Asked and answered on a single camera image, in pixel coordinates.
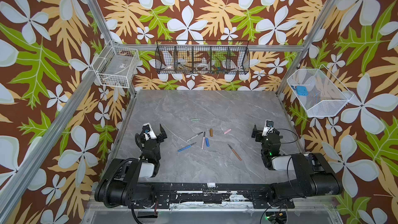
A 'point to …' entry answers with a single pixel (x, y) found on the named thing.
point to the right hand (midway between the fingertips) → (263, 126)
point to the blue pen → (186, 146)
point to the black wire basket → (176, 56)
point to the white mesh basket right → (326, 95)
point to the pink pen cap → (227, 131)
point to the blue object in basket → (301, 90)
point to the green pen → (194, 136)
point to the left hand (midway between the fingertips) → (150, 125)
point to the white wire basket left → (116, 66)
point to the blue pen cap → (207, 142)
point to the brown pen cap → (211, 132)
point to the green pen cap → (195, 120)
